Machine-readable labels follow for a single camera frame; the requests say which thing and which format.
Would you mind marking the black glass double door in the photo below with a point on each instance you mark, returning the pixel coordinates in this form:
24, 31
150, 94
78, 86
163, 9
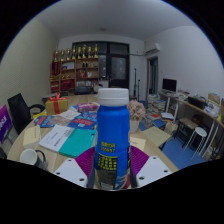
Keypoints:
118, 66

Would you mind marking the yellow gift box red ribbon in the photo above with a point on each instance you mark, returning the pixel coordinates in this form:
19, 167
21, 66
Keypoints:
56, 106

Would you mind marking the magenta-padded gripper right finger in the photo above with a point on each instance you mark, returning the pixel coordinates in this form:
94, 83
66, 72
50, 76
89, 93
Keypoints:
151, 170

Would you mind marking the pink purple box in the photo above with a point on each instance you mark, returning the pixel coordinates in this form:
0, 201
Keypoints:
87, 107

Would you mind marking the black box on desk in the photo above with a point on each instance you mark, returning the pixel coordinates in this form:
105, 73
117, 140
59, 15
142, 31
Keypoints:
196, 102

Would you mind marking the wooden side desk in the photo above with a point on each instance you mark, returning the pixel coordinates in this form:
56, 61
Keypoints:
203, 113

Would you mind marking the purple sign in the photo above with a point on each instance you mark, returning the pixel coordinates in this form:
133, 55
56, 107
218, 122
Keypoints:
4, 123

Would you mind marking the black office chair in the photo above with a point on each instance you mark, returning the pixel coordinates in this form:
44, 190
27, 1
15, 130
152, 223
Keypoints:
19, 111

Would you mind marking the black mug with white inside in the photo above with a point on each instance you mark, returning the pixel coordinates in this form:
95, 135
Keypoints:
29, 156

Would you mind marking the wooden shelf unit with trophies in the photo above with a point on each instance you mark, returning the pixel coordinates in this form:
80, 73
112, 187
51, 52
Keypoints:
75, 71

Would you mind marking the pale yellow flat box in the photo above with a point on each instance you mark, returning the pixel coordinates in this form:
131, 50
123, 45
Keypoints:
31, 136

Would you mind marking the pile of books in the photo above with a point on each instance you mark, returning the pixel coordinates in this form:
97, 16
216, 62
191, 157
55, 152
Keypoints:
156, 108

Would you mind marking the white printed booklet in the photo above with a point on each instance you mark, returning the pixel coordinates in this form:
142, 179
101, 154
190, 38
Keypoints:
56, 137

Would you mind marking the white round stool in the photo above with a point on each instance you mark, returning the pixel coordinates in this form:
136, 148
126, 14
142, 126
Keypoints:
200, 131

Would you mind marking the teal book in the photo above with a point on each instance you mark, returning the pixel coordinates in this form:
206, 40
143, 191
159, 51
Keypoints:
78, 143

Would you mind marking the yellow notepad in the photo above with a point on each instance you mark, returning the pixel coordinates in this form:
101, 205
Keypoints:
138, 143

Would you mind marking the black computer monitor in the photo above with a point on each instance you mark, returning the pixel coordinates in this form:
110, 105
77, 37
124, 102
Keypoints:
169, 85

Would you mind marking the white air conditioner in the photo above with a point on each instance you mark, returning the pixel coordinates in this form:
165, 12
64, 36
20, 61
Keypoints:
152, 48

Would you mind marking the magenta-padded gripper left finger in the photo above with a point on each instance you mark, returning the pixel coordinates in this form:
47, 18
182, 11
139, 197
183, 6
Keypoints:
72, 171

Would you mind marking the white pot with pink flowers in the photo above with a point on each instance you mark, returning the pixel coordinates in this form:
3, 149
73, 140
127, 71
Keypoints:
136, 111

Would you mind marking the blue bottle with white cap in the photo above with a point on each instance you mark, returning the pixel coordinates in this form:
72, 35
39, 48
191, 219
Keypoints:
112, 130

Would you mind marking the brown wooden stool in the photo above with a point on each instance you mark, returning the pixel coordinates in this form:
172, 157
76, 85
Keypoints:
188, 123

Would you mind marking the colourful blue red book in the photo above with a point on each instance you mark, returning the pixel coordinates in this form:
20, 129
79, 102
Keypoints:
46, 121
83, 120

